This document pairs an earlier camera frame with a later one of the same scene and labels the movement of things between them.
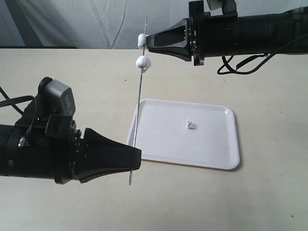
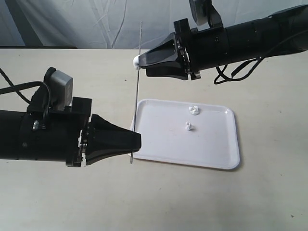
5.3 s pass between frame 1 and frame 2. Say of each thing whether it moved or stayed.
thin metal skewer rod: moved
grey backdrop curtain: stayed
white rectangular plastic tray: stayed
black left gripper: moved
